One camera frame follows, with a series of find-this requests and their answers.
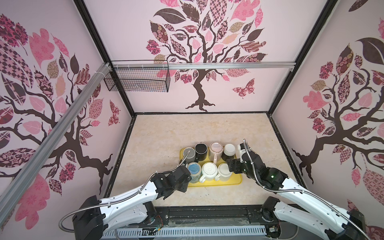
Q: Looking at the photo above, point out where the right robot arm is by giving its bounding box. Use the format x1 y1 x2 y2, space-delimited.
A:
226 149 369 240

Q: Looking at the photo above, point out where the pink beige mug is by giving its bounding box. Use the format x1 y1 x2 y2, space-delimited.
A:
209 142 224 164

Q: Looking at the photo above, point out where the white slotted cable duct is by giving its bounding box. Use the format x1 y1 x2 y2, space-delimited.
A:
102 226 267 240

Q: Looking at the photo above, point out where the blue mug yellow inside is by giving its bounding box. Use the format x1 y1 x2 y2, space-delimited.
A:
187 162 202 184

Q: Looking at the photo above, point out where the aluminium rail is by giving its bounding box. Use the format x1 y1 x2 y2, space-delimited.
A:
113 62 296 70
1 63 111 224

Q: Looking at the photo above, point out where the aluminium rail left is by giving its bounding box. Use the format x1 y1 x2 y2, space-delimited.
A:
1 63 111 224

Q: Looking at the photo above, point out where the white ribbed mug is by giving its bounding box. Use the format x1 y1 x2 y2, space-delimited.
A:
199 162 218 183

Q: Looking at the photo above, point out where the black base frame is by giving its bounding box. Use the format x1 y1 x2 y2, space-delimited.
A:
80 203 341 240

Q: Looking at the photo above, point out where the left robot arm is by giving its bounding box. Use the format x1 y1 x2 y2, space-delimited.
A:
72 165 192 240

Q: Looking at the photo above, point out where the aluminium rail back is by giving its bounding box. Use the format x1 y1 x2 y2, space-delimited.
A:
113 62 296 70

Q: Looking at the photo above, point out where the black wire basket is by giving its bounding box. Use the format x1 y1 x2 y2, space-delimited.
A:
104 60 171 93

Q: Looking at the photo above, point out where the black white mug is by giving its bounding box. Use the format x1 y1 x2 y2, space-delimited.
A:
222 144 236 162

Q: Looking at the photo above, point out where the yellow plastic tray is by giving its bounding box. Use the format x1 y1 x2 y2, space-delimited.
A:
180 148 243 188

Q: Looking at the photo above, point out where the grey mug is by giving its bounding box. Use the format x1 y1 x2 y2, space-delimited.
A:
181 147 196 165

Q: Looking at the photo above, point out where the cream white mug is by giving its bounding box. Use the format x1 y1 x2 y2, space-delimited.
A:
215 163 232 182

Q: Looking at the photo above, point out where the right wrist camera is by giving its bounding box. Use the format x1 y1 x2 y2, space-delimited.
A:
238 143 247 159

